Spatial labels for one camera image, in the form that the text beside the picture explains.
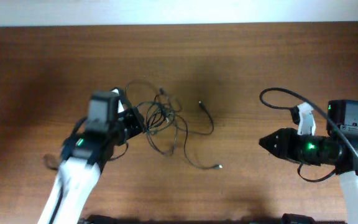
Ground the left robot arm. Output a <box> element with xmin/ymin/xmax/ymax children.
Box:
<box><xmin>39</xmin><ymin>88</ymin><xmax>145</xmax><ymax>223</ymax></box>

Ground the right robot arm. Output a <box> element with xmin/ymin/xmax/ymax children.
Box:
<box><xmin>259</xmin><ymin>100</ymin><xmax>358</xmax><ymax>223</ymax></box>

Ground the right camera black cable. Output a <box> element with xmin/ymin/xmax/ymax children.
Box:
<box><xmin>259</xmin><ymin>87</ymin><xmax>358</xmax><ymax>212</ymax></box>

